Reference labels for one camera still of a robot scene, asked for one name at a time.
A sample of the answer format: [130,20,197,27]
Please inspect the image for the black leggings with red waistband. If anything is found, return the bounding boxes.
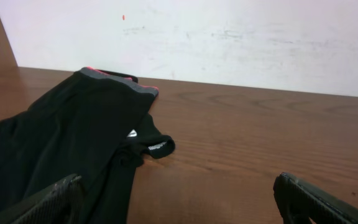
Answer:
[0,67,175,223]

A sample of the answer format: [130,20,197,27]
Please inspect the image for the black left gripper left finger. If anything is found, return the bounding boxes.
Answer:
[0,174,85,224]

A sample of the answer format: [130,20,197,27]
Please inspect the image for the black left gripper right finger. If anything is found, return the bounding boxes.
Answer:
[273,172,358,224]

